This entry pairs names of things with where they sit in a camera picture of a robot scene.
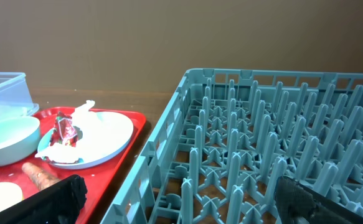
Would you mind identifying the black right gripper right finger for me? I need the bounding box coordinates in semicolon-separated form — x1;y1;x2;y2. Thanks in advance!
275;176;363;224

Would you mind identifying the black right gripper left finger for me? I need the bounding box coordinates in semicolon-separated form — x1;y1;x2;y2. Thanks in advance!
0;174;87;224

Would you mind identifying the orange carrot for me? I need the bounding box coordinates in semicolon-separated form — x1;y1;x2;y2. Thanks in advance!
22;162;60;191

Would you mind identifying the light blue plate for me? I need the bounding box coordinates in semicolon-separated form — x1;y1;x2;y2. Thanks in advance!
37;111;134;170

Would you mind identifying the red snack wrapper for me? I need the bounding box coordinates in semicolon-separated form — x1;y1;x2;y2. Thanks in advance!
50;111;78;147

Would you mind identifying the white tissue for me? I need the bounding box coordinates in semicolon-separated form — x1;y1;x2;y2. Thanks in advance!
35;100;103;164

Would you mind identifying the mint green bowl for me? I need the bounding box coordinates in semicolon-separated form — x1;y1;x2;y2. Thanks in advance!
0;116;40;167

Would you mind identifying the grey-blue dishwasher rack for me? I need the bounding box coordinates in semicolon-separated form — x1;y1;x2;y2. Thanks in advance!
102;68;363;223

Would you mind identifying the red plastic tray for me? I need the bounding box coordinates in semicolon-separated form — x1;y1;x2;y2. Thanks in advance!
0;110;146;223

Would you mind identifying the clear plastic bin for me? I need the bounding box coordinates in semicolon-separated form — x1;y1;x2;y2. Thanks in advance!
0;72;39;120

